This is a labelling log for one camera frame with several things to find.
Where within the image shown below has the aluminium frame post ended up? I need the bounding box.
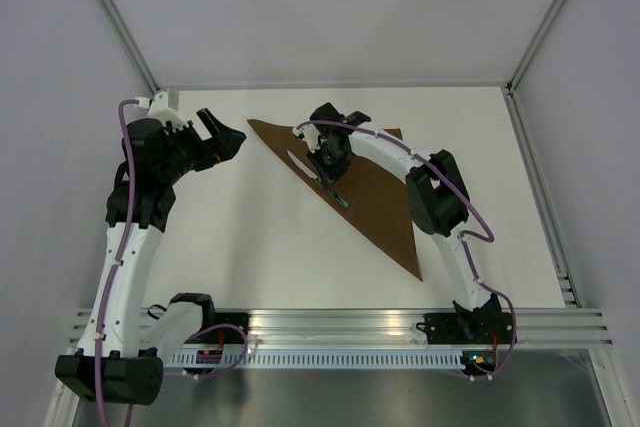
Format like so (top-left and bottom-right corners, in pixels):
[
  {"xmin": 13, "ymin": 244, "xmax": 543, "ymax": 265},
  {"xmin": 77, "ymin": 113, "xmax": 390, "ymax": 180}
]
[
  {"xmin": 96, "ymin": 0, "xmax": 160, "ymax": 93},
  {"xmin": 503, "ymin": 0, "xmax": 569, "ymax": 96}
]

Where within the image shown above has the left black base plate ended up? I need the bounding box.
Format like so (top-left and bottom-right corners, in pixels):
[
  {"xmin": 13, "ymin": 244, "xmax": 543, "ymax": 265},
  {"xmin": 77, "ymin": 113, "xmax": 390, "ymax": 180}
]
[{"xmin": 199, "ymin": 311, "xmax": 250, "ymax": 346}]

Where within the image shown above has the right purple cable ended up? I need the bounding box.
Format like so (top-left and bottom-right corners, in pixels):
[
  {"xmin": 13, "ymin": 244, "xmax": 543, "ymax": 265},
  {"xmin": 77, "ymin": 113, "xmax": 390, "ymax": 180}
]
[{"xmin": 294, "ymin": 119, "xmax": 516, "ymax": 383}]

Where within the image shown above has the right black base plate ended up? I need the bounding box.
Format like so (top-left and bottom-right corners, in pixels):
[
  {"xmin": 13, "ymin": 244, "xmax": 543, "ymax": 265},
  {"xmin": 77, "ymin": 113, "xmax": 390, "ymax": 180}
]
[{"xmin": 415, "ymin": 312, "xmax": 514, "ymax": 346}]

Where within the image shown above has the right aluminium frame post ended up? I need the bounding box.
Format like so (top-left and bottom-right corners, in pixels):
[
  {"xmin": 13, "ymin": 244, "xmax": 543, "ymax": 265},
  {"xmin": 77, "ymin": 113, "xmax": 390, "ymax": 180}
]
[{"xmin": 503, "ymin": 0, "xmax": 569, "ymax": 96}]

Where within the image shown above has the white slotted cable duct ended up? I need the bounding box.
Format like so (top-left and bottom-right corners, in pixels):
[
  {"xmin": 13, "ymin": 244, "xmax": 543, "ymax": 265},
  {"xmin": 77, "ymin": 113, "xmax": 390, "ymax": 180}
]
[{"xmin": 166, "ymin": 347, "xmax": 463, "ymax": 371}]

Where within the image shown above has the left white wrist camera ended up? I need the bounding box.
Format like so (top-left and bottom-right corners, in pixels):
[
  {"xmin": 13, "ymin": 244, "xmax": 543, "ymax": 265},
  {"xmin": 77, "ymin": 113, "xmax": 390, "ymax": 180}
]
[{"xmin": 135, "ymin": 91, "xmax": 189, "ymax": 131}]

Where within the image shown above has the left aluminium frame post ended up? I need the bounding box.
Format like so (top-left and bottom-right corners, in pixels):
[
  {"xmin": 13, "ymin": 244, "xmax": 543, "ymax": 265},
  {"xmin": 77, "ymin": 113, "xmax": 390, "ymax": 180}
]
[{"xmin": 96, "ymin": 0, "xmax": 160, "ymax": 93}]

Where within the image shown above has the knife with teal handle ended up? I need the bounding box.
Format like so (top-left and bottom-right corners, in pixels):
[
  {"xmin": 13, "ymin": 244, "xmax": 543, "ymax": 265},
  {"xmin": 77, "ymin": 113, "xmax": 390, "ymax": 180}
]
[{"xmin": 287, "ymin": 151, "xmax": 349, "ymax": 208}]

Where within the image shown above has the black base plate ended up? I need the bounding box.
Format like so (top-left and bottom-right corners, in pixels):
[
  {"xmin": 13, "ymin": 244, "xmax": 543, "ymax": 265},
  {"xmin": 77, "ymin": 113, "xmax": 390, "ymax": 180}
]
[
  {"xmin": 415, "ymin": 312, "xmax": 514, "ymax": 346},
  {"xmin": 199, "ymin": 311, "xmax": 250, "ymax": 346}
]

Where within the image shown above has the aluminium front rail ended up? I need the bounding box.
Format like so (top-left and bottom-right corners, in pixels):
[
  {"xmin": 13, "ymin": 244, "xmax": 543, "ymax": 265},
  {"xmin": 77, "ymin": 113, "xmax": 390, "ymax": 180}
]
[{"xmin": 69, "ymin": 307, "xmax": 615, "ymax": 349}]

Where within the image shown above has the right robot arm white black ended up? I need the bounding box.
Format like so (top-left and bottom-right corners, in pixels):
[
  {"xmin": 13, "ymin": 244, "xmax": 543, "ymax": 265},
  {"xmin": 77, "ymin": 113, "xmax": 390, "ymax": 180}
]
[{"xmin": 293, "ymin": 103, "xmax": 503, "ymax": 343}]

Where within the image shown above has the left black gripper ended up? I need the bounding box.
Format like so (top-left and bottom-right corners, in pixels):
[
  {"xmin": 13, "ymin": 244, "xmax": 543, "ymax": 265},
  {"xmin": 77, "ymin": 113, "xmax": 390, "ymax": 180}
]
[{"xmin": 158, "ymin": 108, "xmax": 245, "ymax": 184}]

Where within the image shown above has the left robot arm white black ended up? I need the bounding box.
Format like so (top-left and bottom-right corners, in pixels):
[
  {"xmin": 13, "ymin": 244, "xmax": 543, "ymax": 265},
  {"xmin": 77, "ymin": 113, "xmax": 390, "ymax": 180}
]
[{"xmin": 55, "ymin": 108, "xmax": 246, "ymax": 407}]

